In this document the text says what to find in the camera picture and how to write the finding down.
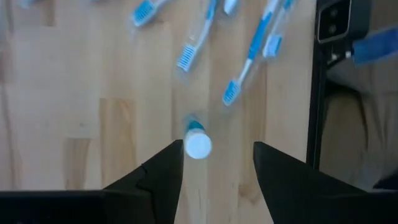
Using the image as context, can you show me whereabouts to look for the black aluminium rig frame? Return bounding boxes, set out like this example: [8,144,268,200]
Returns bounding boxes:
[305,39,328,171]

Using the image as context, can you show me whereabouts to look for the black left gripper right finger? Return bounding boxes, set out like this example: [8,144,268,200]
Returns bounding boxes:
[252,141,398,224]

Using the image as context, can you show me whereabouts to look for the teal mouthwash bottle white cap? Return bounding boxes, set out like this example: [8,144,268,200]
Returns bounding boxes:
[182,115,213,161]

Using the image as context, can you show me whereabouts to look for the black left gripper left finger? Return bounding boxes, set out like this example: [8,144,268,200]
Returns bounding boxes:
[0,139,185,224]

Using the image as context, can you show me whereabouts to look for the black table-level camera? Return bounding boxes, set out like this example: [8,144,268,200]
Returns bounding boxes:
[315,0,373,45]

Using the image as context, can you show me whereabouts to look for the blue camera mount clamp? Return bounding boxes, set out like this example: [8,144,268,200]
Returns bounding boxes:
[351,26,398,67]

